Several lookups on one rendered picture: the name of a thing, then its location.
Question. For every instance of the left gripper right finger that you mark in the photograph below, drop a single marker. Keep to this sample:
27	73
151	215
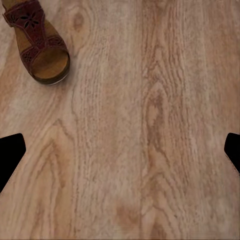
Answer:
232	149

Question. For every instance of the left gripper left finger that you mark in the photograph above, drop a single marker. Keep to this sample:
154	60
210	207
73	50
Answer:
12	150

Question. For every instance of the sandal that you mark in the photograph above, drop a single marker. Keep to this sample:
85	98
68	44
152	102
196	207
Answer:
42	50

